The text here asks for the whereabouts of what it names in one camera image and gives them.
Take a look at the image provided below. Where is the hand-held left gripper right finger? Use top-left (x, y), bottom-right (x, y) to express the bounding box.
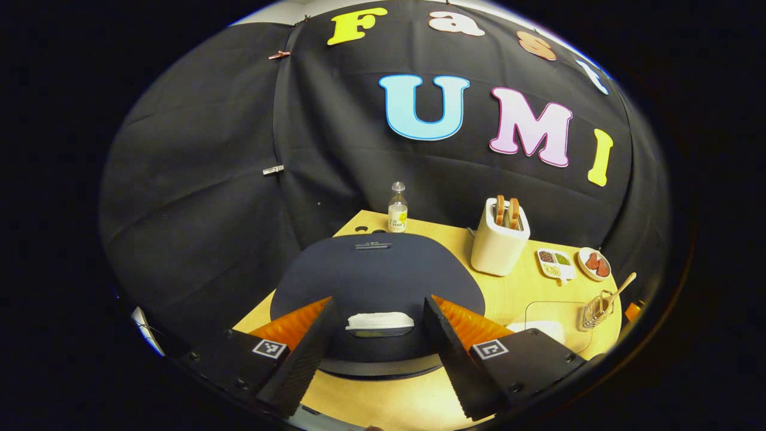
top-left (423, 295), bottom-right (590, 421)

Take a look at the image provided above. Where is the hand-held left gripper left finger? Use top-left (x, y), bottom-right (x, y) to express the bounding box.
top-left (180, 296), bottom-right (333, 420)

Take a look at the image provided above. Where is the wooden spoon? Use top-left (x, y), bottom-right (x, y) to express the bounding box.
top-left (598, 272), bottom-right (637, 315)

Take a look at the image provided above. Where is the wire metal chopstick holder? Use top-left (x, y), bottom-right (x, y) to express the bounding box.
top-left (582, 290), bottom-right (615, 330)

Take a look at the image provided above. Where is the dark grey rice cooker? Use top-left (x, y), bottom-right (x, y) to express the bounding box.
top-left (270, 233), bottom-right (486, 379)

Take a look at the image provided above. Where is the white round plate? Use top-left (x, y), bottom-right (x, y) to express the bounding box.
top-left (577, 247), bottom-right (612, 282)

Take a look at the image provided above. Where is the white divided grain dish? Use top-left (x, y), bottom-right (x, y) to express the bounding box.
top-left (537, 248), bottom-right (576, 285)

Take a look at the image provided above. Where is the white toaster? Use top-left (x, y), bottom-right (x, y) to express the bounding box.
top-left (470, 198), bottom-right (531, 277)

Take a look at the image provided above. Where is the small glass bottle yellow label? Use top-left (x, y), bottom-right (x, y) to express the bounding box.
top-left (388, 181), bottom-right (409, 233)

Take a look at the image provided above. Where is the black backdrop cloth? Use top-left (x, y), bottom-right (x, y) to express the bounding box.
top-left (99, 0), bottom-right (671, 342)

